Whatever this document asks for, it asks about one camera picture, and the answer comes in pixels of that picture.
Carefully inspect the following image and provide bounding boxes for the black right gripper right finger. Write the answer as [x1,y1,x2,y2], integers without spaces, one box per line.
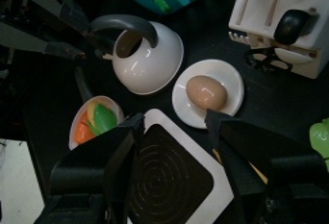
[204,108,329,224]

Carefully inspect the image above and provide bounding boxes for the black handled toy knife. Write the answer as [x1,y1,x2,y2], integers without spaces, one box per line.
[272,9,313,46]

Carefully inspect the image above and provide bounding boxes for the black toy scissors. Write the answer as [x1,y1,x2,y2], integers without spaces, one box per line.
[244,47,294,72]

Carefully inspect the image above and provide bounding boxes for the beige toy egg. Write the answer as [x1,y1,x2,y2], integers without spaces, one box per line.
[184,75,228,111]

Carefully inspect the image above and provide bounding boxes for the yellow toy food piece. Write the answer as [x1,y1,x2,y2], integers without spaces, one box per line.
[84,101,101,126]

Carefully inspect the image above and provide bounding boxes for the orange toy fruit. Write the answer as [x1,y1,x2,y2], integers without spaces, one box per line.
[73,112,97,145]

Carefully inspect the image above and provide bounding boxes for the green toy vegetable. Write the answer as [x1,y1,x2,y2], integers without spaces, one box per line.
[309,117,329,171]

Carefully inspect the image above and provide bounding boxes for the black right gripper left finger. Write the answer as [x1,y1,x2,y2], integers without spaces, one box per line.
[33,112,147,224]

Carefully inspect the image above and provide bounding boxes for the white toy knife block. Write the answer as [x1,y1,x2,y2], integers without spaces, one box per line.
[227,0,329,80]

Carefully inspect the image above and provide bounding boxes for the white kitchen scale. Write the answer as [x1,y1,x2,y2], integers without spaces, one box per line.
[125,108,235,224]

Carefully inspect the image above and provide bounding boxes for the white toy spoon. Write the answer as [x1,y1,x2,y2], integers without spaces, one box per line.
[274,46,314,65]

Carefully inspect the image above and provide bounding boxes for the beige bowl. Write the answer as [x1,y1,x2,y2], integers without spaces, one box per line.
[68,67,125,152]

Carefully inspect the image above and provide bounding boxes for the white round plate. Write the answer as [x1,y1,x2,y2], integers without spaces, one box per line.
[171,59,246,130]

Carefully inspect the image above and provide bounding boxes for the white toy kettle grey handle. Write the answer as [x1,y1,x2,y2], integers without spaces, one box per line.
[88,13,184,96]

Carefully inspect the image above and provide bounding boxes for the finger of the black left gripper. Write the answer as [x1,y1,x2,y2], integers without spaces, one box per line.
[0,0,89,34]
[0,20,85,60]

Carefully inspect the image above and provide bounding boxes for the green toy food piece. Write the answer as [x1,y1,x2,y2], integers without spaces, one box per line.
[87,103,117,136]

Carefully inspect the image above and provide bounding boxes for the white toy fork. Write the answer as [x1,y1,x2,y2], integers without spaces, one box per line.
[227,31,259,48]

